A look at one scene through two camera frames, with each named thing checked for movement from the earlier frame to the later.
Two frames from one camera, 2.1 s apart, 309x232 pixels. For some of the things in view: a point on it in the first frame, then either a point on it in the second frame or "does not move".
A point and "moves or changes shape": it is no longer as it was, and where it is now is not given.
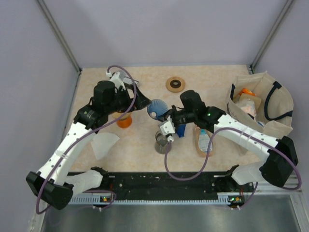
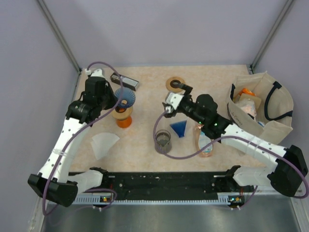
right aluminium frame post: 273,34 does not move
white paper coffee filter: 102,143 does not move
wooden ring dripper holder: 126,116 does not move
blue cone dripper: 157,108 moves or changes shape
